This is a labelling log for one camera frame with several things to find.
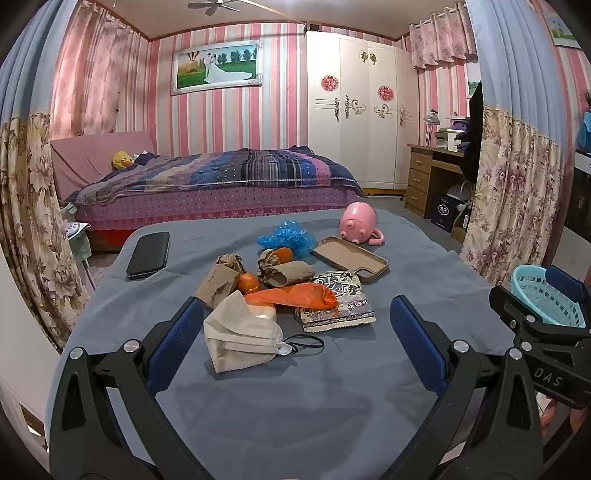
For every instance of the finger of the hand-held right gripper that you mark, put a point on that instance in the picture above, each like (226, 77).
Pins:
(563, 279)
(512, 309)

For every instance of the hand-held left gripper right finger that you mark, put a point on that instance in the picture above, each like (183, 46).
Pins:
(415, 341)

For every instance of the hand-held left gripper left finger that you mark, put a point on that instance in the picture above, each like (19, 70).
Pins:
(178, 332)

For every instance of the light blue plastic basket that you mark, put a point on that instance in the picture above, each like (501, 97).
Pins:
(531, 286)

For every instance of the beige cloth bag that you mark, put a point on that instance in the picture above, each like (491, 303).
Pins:
(240, 332)

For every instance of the patterned snack packet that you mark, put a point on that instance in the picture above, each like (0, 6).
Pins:
(341, 304)

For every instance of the tangerine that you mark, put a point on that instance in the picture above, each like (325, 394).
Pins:
(284, 254)
(249, 282)

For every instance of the orange plastic bag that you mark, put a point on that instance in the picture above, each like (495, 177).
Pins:
(295, 295)

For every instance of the blue plastic wrapper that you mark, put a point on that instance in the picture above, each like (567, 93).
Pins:
(286, 240)

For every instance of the person's right hand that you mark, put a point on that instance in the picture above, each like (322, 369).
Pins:
(577, 421)

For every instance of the cabinet appliance with glass door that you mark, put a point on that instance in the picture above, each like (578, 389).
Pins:
(581, 203)

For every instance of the black smartphone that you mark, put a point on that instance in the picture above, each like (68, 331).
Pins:
(147, 256)

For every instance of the blue floral curtain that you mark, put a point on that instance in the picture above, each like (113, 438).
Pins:
(512, 184)
(32, 184)

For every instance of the brown phone case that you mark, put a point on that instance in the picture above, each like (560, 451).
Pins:
(346, 258)

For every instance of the black box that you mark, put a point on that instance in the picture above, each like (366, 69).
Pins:
(445, 212)

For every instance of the bed with purple dotted sheet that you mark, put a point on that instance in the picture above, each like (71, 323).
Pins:
(207, 203)

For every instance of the pink pig cup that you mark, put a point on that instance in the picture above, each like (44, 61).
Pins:
(358, 221)

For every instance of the pale green stool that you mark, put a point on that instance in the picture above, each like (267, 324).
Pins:
(76, 230)

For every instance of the blue cloth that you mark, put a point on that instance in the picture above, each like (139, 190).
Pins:
(586, 131)

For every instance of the wooden desk with drawers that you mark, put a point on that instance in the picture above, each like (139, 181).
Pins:
(420, 180)

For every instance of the striped patchwork quilt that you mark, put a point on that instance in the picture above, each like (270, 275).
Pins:
(231, 170)

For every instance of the yellow duck plush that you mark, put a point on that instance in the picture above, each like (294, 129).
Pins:
(122, 161)

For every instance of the white printer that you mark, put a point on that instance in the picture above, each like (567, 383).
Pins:
(448, 138)

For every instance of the white wardrobe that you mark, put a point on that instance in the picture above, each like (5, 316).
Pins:
(369, 147)

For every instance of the desk lamp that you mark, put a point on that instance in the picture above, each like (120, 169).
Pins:
(431, 122)

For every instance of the red round paper decoration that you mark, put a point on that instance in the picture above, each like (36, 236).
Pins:
(330, 83)
(385, 92)

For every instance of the long pink floral curtain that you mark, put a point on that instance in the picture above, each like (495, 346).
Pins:
(92, 78)

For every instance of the framed wedding picture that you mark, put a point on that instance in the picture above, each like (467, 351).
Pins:
(217, 67)

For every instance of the short pink floral curtain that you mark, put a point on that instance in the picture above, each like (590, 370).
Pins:
(438, 41)

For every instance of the ceiling fan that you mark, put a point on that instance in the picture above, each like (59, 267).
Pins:
(212, 5)

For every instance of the small wall picture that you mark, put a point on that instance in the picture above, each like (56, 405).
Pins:
(561, 27)

